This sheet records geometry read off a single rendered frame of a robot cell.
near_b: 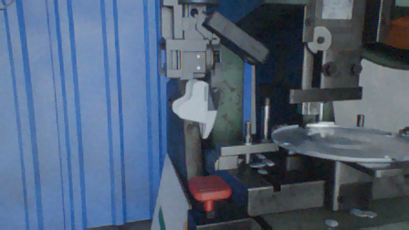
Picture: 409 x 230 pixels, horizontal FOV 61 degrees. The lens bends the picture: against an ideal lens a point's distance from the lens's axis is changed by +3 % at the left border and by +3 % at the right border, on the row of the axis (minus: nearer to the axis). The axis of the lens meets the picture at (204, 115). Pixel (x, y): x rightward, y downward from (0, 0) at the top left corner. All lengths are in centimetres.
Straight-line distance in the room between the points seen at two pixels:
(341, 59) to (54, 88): 143
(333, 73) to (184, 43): 38
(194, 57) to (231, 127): 53
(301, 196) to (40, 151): 147
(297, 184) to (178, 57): 39
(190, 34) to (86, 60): 138
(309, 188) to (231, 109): 34
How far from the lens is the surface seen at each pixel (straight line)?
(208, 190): 53
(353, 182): 77
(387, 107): 268
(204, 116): 50
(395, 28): 116
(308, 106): 85
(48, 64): 186
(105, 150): 192
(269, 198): 71
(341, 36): 81
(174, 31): 49
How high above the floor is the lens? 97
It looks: 10 degrees down
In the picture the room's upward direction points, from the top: straight up
